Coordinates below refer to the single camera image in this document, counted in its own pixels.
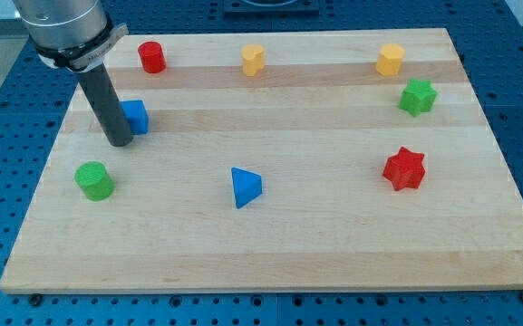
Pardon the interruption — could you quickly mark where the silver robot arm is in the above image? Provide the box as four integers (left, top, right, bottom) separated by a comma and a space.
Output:
14, 0, 129, 72

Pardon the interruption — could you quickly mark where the red star block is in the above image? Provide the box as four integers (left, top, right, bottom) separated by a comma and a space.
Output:
383, 147, 426, 191

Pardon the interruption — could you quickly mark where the green star block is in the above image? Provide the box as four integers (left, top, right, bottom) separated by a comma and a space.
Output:
398, 78, 438, 117

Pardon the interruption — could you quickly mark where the blue triangle block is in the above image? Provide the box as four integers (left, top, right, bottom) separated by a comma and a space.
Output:
231, 168, 263, 209

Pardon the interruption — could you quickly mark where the wooden board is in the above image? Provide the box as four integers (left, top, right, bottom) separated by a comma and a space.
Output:
0, 28, 523, 294

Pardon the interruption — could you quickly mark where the yellow heart block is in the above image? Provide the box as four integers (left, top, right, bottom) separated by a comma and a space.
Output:
241, 44, 265, 77

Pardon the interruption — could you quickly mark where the blue cube block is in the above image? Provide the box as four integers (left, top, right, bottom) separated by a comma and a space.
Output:
121, 100, 150, 135

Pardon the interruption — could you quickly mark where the red cylinder block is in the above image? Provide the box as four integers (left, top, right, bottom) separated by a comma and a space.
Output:
138, 41, 167, 73

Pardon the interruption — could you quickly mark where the dark grey pointer rod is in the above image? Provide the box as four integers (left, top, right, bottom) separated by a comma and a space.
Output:
77, 63, 133, 147

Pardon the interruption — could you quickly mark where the yellow hexagon block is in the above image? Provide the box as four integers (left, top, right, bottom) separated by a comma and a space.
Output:
375, 43, 405, 76

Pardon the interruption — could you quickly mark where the green cylinder block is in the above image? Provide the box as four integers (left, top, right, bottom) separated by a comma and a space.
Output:
74, 161, 115, 201

